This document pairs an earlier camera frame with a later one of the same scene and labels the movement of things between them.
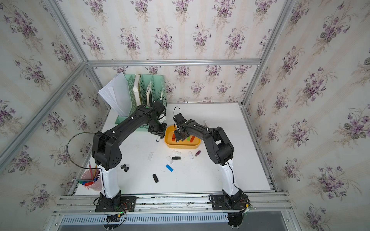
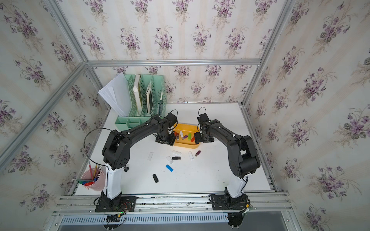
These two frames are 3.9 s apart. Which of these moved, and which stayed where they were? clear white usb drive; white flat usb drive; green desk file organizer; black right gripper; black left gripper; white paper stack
Moved: black right gripper; black left gripper
Stayed: white paper stack; green desk file organizer; white flat usb drive; clear white usb drive
